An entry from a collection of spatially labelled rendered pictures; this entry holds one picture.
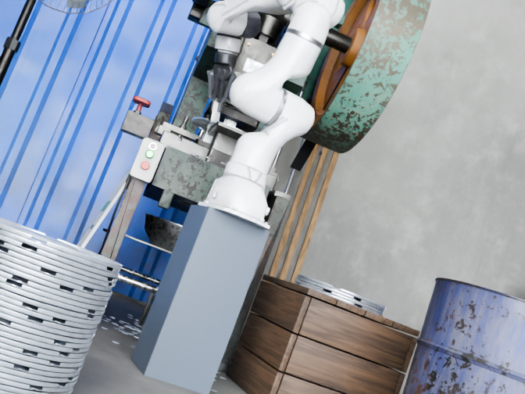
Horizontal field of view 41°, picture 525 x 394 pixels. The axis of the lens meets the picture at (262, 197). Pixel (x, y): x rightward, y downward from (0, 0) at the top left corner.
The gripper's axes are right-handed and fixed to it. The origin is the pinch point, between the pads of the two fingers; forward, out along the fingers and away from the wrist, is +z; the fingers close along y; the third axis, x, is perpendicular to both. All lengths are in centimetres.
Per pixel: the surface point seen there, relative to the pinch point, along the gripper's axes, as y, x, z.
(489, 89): 19, 233, -33
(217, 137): -1.4, 5.0, 9.4
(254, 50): -6.8, 25.0, -23.9
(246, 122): -2.1, 21.8, 2.9
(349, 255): -15, 162, 73
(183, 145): -10.6, -1.6, 14.4
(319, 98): -2, 71, -11
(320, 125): 21.5, 36.1, -1.1
